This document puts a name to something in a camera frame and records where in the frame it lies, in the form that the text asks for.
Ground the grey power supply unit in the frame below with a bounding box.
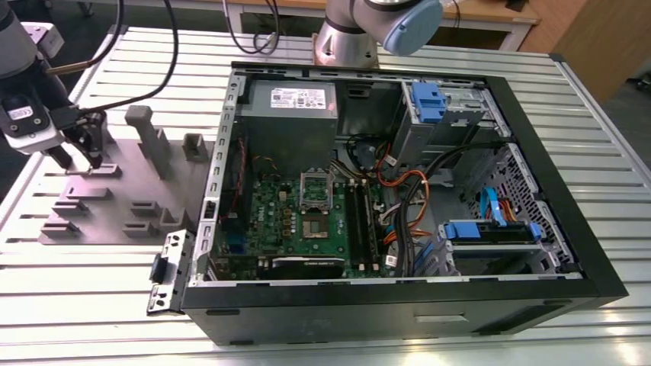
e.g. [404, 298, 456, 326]
[237, 79, 340, 172]

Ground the black graphics card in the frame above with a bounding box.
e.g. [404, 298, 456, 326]
[211, 253, 348, 282]

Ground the blue plastic drive latch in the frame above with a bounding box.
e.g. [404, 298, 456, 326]
[412, 82, 448, 124]

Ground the wooden cabinet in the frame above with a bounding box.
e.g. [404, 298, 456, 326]
[518, 0, 651, 104]

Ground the grey plastic parts rack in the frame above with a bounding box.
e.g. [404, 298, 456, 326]
[37, 105, 217, 246]

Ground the blue disk carrier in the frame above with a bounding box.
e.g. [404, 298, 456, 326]
[438, 219, 542, 245]

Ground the grey metal drive cage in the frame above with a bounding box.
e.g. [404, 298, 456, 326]
[394, 78, 512, 165]

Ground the orange wire bundle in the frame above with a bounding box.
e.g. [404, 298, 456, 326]
[375, 158, 434, 245]

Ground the metal disk bay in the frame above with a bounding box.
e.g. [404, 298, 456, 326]
[431, 219, 579, 278]

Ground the grey metal card bracket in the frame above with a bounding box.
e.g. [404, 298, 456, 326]
[145, 228, 197, 316]

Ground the metal socket cover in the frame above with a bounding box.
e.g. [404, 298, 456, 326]
[297, 167, 337, 213]

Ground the wooden desk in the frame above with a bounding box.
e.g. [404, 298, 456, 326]
[439, 0, 542, 53]

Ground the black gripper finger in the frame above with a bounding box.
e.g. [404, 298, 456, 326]
[75, 110, 109, 172]
[45, 146, 76, 172]

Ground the grey hanging cable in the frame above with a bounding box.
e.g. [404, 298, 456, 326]
[225, 0, 280, 55]

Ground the black camera cable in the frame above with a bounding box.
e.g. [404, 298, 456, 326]
[49, 0, 180, 129]

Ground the blue flat wire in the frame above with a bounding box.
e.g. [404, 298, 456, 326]
[480, 186, 510, 226]

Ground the black RAM slot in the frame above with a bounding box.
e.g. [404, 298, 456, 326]
[344, 178, 368, 272]
[357, 179, 383, 272]

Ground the red orange disk wire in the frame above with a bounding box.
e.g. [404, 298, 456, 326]
[500, 197, 520, 225]

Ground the black open PC case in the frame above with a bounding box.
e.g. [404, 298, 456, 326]
[180, 59, 631, 347]

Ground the thick black curved cable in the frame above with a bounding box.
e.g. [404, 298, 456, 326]
[422, 140, 510, 180]

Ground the black cable with brass plug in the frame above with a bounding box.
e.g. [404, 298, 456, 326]
[44, 0, 127, 75]

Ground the yellow black wire bundle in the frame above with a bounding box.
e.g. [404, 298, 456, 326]
[328, 159, 368, 181]

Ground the green motherboard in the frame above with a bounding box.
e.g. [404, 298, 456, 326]
[208, 167, 396, 281]

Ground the black wire loop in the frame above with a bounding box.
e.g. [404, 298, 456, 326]
[344, 133, 388, 173]

